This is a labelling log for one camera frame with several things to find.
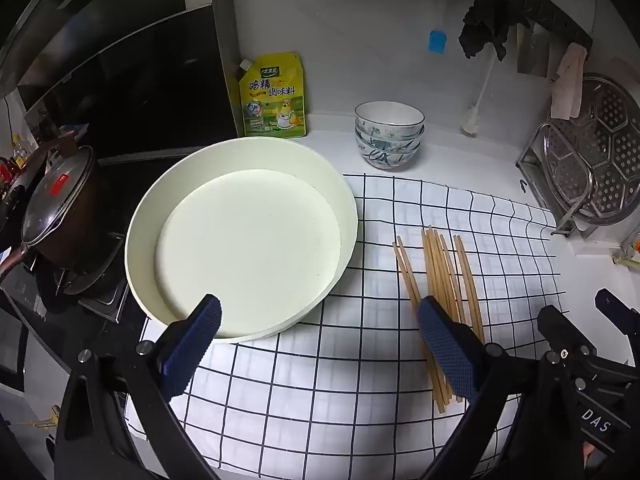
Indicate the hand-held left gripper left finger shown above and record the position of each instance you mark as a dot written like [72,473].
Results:
[192,345]

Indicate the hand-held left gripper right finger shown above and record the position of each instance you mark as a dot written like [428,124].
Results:
[447,350]

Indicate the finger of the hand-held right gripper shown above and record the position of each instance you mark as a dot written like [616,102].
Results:
[565,335]
[620,312]

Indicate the group of wooden chopsticks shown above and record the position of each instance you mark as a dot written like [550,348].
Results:
[435,270]

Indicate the round white tray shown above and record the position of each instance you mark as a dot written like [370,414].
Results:
[250,240]

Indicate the small yellow-green object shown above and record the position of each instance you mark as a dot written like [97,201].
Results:
[627,260]

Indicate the white black-grid cloth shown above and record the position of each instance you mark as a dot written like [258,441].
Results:
[350,360]

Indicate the black gas stove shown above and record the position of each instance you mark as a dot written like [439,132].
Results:
[100,290]

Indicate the perforated steel steamer plate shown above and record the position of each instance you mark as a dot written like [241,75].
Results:
[600,160]

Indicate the brown cooking pot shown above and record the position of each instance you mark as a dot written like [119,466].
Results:
[75,240]

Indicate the small yellow tool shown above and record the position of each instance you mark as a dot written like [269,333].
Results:
[47,422]

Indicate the floral white ceramic bowl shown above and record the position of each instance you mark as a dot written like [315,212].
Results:
[395,144]
[387,160]
[390,115]

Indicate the glass pot lid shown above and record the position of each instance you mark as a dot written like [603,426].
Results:
[55,200]

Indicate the white bottle brush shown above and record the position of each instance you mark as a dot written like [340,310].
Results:
[470,122]

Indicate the pale pink cloth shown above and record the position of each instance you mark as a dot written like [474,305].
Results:
[567,85]

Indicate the blue white carton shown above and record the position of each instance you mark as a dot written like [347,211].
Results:
[77,134]

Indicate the yellow seasoning pouch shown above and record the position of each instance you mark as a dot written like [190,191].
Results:
[272,100]

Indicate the row of condiment bottles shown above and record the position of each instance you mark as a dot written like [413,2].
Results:
[17,152]

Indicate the black range hood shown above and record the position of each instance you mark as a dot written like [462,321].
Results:
[150,85]

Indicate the steel cleaver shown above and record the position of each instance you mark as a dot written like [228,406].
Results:
[532,55]

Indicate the black rag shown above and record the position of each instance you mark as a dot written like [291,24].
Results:
[480,35]

